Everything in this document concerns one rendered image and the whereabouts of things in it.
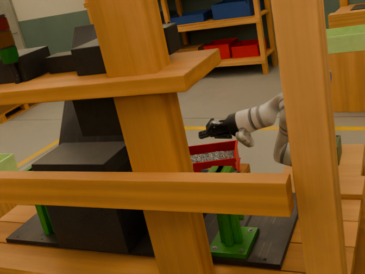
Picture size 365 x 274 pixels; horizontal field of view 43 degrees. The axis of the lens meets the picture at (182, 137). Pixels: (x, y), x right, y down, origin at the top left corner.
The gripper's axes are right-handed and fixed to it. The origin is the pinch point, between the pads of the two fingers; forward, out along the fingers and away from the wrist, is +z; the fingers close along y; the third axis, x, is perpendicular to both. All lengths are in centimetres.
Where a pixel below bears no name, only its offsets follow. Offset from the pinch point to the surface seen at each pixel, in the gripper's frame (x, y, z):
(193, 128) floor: -164, -271, 187
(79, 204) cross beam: 27.3, 31.0, 23.1
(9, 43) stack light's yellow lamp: -12, 59, 25
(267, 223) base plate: 26.5, -24.7, -8.7
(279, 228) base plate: 28.8, -24.2, -13.3
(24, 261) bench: 35, 11, 72
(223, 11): -380, -348, 183
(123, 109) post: 9.4, 41.6, -2.3
